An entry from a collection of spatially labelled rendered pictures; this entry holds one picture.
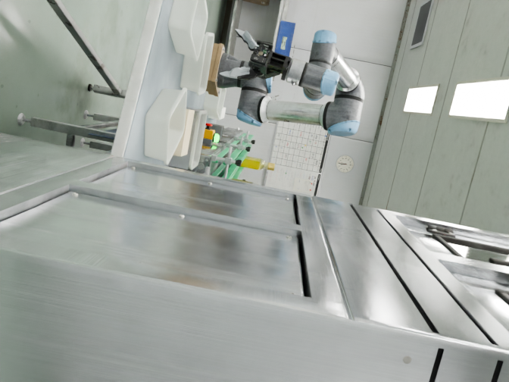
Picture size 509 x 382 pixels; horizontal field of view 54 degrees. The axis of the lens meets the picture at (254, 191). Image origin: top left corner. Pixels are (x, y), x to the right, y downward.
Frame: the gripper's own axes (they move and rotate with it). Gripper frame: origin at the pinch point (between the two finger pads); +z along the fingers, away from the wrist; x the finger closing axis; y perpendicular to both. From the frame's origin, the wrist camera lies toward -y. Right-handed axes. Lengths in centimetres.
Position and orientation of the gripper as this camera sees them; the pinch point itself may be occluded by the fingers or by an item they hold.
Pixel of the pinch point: (226, 51)
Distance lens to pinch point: 160.6
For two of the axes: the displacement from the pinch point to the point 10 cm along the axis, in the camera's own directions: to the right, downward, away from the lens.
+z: -9.5, -3.2, 0.3
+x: -3.2, 9.4, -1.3
